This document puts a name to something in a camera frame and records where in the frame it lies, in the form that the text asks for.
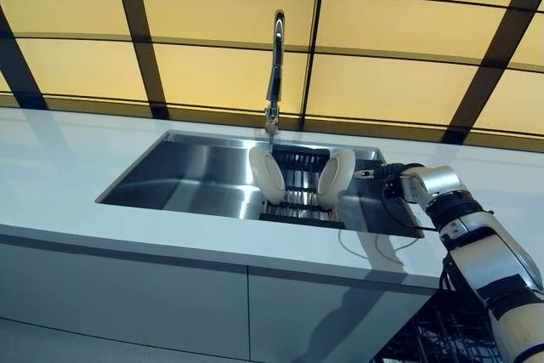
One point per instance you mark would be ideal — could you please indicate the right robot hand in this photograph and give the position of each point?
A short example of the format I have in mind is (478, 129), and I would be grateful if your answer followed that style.
(399, 169)

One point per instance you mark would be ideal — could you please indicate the cream round plate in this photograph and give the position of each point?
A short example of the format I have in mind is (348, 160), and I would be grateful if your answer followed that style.
(338, 176)
(265, 176)

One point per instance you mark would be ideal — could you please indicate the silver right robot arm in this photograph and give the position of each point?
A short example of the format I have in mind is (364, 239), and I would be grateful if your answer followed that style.
(489, 252)

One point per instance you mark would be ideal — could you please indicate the black sink dish rack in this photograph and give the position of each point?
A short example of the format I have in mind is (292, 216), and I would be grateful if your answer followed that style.
(302, 197)

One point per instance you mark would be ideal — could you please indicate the chrome kitchen faucet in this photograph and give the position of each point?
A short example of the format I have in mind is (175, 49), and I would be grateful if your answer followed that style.
(275, 74)

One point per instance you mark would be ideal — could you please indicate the stainless steel sink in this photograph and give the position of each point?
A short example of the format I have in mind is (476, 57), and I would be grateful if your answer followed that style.
(191, 176)

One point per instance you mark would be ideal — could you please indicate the white glossy kitchen cabinet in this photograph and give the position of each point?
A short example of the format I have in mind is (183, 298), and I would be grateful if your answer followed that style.
(127, 295)

